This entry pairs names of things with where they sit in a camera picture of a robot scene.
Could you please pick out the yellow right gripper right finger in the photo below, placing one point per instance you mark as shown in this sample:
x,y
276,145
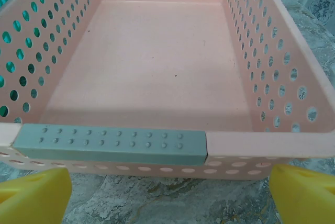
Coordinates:
x,y
306,197

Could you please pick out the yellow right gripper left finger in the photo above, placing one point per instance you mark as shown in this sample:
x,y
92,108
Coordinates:
x,y
34,197

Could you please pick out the pink perforated plastic basket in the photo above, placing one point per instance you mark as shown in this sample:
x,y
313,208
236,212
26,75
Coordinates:
x,y
157,51

